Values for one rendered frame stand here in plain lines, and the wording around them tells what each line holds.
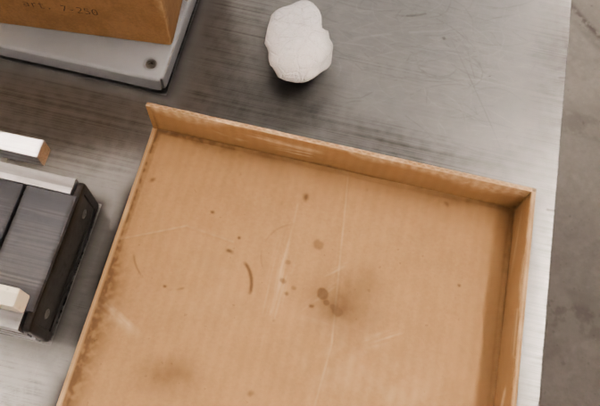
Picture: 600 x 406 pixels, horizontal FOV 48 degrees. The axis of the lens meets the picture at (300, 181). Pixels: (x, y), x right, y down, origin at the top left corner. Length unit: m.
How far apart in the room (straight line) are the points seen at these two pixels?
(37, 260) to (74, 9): 0.20
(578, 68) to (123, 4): 1.33
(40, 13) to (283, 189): 0.24
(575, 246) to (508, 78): 0.94
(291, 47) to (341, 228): 0.15
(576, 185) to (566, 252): 0.16
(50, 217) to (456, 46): 0.36
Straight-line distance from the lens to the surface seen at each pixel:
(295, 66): 0.55
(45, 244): 0.49
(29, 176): 0.51
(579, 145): 1.63
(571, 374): 1.46
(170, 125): 0.54
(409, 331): 0.51
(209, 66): 0.58
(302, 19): 0.58
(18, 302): 0.45
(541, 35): 0.65
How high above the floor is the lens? 1.32
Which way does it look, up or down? 67 degrees down
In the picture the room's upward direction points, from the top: 7 degrees clockwise
